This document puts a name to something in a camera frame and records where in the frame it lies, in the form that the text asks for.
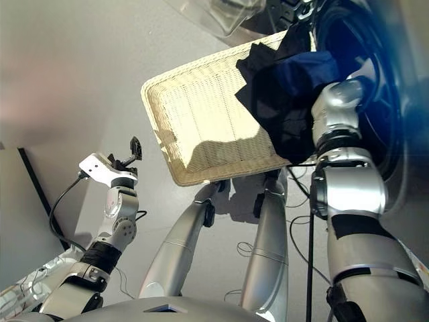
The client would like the black garment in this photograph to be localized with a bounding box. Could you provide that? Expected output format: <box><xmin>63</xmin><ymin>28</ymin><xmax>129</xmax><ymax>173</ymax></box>
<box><xmin>234</xmin><ymin>28</ymin><xmax>319</xmax><ymax>166</ymax></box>

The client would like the white board with wires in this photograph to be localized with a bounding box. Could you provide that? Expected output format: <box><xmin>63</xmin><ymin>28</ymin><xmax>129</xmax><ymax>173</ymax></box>
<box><xmin>0</xmin><ymin>248</ymin><xmax>84</xmax><ymax>318</ymax></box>

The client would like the dark blue garment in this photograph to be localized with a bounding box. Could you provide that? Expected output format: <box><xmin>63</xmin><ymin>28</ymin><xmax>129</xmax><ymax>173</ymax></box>
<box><xmin>270</xmin><ymin>49</ymin><xmax>381</xmax><ymax>113</ymax></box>

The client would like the silver robot torso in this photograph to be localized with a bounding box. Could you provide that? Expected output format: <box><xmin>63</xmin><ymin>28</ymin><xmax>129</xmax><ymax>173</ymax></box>
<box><xmin>29</xmin><ymin>295</ymin><xmax>269</xmax><ymax>322</ymax></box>

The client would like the grey washing machine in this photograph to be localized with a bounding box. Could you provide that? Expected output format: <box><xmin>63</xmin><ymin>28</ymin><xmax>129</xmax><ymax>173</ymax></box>
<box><xmin>264</xmin><ymin>0</ymin><xmax>429</xmax><ymax>266</ymax></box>

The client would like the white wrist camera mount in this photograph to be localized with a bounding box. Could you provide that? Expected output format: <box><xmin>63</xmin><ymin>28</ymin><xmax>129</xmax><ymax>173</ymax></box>
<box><xmin>78</xmin><ymin>152</ymin><xmax>139</xmax><ymax>186</ymax></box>

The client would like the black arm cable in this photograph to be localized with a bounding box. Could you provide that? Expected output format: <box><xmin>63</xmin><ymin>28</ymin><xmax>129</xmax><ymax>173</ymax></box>
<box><xmin>305</xmin><ymin>167</ymin><xmax>318</xmax><ymax>322</ymax></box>
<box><xmin>48</xmin><ymin>172</ymin><xmax>88</xmax><ymax>252</ymax></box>

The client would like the pale woven laundry basket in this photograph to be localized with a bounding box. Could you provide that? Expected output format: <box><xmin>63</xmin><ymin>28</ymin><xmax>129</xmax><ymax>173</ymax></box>
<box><xmin>140</xmin><ymin>29</ymin><xmax>318</xmax><ymax>187</ymax></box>

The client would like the white panel with black edge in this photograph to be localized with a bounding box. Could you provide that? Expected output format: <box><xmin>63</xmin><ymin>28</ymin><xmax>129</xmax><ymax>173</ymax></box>
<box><xmin>0</xmin><ymin>146</ymin><xmax>78</xmax><ymax>269</ymax></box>

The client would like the thin grey floor cable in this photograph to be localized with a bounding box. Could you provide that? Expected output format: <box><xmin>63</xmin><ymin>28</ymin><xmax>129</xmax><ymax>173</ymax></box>
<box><xmin>286</xmin><ymin>166</ymin><xmax>332</xmax><ymax>285</ymax></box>

